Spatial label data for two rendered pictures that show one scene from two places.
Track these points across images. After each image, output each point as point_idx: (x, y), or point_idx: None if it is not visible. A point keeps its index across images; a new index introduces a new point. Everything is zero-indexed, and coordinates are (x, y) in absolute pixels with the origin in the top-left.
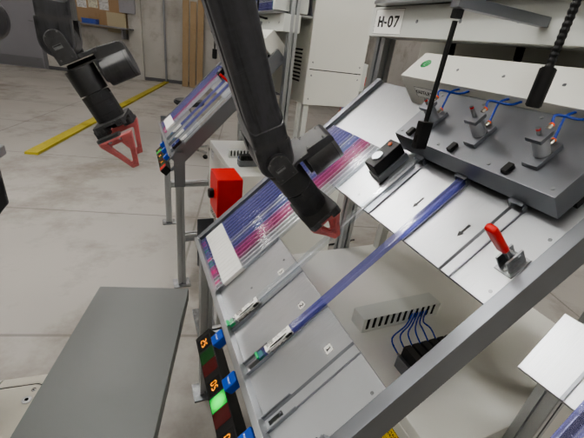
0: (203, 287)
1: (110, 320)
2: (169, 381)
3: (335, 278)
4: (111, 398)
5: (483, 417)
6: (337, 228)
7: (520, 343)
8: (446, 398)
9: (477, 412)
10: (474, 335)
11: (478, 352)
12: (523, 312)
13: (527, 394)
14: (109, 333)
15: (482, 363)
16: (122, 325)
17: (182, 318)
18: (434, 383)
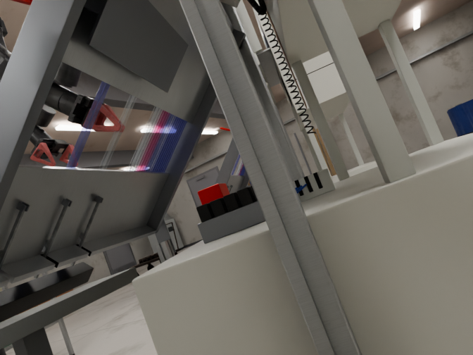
0: None
1: (67, 294)
2: (54, 313)
3: None
4: (8, 322)
5: (250, 233)
6: (112, 120)
7: (445, 153)
8: (229, 237)
9: (250, 232)
10: (10, 70)
11: (34, 88)
12: (55, 29)
13: (365, 189)
14: (56, 299)
15: (336, 195)
16: (68, 294)
17: (107, 281)
18: (4, 134)
